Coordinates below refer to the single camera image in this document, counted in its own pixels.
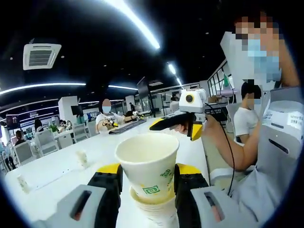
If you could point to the person's torso grey shirt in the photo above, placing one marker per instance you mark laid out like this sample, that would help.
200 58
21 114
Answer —
261 185

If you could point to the ceiling air conditioner unit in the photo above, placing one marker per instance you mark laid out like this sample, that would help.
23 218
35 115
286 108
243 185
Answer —
41 57

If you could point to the green hanging cloth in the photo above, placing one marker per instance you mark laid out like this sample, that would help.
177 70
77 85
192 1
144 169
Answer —
226 80

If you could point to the dark grey mat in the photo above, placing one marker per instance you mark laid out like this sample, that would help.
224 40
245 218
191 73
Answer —
128 127

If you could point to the stack of nested paper cups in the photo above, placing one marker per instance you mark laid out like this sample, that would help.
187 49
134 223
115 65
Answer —
156 213

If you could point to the dark red hanging display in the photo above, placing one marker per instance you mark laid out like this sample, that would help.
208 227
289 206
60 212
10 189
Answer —
13 121

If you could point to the green printed white paper cup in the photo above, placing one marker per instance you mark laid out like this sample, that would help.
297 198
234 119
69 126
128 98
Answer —
23 184
149 171
82 158

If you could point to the black hanging display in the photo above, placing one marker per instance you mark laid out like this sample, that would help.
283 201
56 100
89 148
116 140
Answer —
143 88

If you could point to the white tall panel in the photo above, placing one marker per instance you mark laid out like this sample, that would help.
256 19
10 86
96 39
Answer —
229 54

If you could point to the white chest-worn device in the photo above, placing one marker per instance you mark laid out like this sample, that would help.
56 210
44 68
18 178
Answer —
282 133

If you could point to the purple roll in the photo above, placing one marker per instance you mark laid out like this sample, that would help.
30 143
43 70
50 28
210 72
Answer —
228 91

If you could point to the grey ceiling mounted box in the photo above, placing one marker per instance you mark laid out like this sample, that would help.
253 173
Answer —
156 83

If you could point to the black monitor on stand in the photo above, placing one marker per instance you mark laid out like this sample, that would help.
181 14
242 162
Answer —
77 110

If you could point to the potted green plant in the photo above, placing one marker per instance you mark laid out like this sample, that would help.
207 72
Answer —
53 128

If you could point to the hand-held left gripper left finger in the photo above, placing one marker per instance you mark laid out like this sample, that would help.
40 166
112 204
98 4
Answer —
104 190

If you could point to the person's right hand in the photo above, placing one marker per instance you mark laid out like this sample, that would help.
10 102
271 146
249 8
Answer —
210 127

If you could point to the curved ceiling light strip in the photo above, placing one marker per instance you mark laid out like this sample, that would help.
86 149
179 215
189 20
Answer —
47 84

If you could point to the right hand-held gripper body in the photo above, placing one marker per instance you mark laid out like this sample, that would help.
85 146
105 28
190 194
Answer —
198 104

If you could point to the long ceiling light strip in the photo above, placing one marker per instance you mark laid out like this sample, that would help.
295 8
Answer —
142 27

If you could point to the white mesh office chair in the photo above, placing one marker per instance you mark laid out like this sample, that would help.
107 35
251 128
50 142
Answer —
79 131
46 142
23 152
231 118

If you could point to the white chair armrest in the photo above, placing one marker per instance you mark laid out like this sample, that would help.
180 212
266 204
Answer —
221 174

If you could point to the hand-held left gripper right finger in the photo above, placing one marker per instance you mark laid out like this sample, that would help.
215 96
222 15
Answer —
190 185

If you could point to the white table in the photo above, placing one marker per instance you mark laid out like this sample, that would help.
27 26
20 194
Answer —
71 180

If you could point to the segmented ceiling light strip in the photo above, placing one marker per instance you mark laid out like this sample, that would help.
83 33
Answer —
171 68

